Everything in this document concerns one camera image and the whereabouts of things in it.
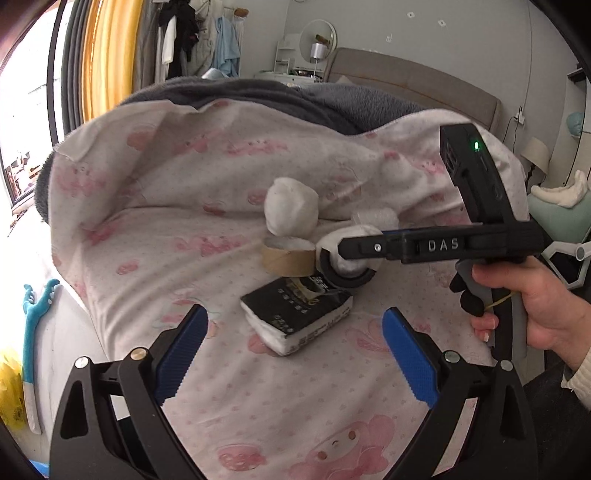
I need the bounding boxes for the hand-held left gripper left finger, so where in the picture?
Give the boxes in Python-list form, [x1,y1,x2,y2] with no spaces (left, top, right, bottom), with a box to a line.
[48,304,209,480]

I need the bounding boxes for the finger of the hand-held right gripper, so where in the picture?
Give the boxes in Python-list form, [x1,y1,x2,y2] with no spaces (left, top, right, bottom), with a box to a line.
[337,228,403,265]

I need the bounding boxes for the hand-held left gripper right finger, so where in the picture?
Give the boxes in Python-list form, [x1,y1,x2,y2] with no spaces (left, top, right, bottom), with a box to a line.
[382,307,540,480]

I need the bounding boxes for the white wad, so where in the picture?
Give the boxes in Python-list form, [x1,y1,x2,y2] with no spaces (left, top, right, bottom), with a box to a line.
[316,224,384,280]

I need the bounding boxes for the black tape roll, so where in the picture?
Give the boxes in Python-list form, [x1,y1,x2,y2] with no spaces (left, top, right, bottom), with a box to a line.
[315,247,376,291]

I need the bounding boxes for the white sock ball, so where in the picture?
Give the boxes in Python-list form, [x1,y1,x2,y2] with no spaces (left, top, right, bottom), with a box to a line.
[264,176,319,238]

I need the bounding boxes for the black tissue pack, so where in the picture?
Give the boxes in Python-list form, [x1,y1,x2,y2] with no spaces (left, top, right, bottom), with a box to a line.
[240,276,354,357]

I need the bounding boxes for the person's right forearm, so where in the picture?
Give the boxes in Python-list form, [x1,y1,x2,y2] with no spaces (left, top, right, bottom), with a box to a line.
[561,344,591,409]

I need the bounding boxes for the person's right hand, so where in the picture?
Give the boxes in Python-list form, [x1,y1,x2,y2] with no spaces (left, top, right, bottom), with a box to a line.
[471,255,591,370]

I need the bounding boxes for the beige shade lamp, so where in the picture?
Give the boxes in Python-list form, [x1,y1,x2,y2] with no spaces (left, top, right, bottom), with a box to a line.
[522,137,550,174]

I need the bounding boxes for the teal cushion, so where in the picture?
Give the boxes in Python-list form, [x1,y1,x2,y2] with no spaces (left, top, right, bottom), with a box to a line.
[526,191,591,245]

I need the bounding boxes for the white plush toy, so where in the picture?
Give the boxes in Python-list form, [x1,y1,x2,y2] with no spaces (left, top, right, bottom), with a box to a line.
[531,170,586,208]

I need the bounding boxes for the cardboard tape roll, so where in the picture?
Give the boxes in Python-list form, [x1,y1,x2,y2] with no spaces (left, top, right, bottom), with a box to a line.
[261,234,317,278]

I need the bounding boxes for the beige bed headboard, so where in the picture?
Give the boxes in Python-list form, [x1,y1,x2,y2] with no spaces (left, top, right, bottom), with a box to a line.
[323,46,504,139]

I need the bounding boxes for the pink printed blanket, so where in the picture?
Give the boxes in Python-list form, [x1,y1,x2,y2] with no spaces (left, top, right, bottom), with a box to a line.
[48,99,532,480]

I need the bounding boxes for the blue plush back scratcher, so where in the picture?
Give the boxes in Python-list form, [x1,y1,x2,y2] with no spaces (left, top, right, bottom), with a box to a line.
[21,278,61,435]

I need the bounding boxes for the person's dark trousers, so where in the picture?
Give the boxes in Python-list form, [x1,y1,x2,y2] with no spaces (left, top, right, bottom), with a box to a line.
[522,360,591,480]

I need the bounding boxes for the yellow plastic bag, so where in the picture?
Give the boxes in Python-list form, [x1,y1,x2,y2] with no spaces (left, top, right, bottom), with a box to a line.
[0,351,28,432]

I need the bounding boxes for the grey fleece blanket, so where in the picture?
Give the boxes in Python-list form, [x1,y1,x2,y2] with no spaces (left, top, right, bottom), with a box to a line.
[34,76,430,222]

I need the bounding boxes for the white dresser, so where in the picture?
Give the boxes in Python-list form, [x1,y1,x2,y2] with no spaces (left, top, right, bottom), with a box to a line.
[256,68,324,86]

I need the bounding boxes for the white shelf organizer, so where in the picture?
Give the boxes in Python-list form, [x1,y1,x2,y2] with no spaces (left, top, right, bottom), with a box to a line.
[276,34,301,75]

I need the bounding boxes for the white table lamp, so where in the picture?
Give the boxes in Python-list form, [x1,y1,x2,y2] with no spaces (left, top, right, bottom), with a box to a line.
[308,41,328,77]

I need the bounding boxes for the round mirror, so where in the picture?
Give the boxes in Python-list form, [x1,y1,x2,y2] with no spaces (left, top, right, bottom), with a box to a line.
[299,18,338,63]

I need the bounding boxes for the light blue garment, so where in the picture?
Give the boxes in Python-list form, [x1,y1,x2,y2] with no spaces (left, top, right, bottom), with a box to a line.
[213,16,243,79]

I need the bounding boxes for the white jacket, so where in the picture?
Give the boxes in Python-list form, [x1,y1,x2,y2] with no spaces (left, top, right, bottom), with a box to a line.
[187,0,222,77]

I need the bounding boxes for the white shirt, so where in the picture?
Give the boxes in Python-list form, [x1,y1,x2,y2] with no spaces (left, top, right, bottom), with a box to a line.
[154,16,178,81]

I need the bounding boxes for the black garment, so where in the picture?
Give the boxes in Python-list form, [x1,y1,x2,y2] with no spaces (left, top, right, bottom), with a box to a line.
[166,0,201,79]

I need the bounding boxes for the black framed window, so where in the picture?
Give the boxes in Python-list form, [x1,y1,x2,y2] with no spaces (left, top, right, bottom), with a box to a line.
[0,0,70,213]

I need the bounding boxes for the grey curtain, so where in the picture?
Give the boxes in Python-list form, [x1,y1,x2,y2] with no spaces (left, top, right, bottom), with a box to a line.
[60,0,93,134]
[136,0,162,86]

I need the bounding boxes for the yellow curtain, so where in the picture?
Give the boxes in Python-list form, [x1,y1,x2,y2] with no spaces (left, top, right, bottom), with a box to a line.
[81,0,146,123]

